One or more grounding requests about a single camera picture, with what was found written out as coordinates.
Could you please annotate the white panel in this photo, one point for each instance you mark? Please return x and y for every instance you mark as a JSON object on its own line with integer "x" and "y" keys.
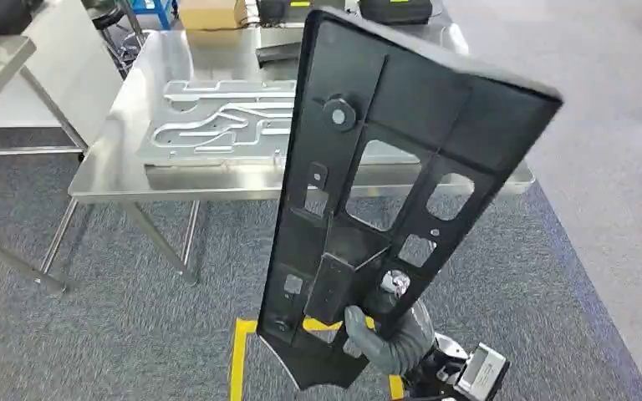
{"x": 66, "y": 72}

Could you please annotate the blue metal frame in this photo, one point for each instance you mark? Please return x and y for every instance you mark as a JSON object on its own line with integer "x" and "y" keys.
{"x": 157, "y": 11}

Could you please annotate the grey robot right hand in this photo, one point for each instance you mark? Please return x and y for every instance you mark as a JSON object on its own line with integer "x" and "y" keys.
{"x": 398, "y": 348}

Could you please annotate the yellow floor tape square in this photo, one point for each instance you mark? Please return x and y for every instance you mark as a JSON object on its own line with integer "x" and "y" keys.
{"x": 239, "y": 365}

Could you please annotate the grooved metal plate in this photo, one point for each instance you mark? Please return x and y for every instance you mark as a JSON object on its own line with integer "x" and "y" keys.
{"x": 216, "y": 127}

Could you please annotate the cardboard box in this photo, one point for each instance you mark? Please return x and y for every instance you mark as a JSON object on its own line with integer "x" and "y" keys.
{"x": 210, "y": 14}

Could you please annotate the black plastic panel with cutouts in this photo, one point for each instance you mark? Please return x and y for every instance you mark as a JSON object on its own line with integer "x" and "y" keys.
{"x": 409, "y": 110}

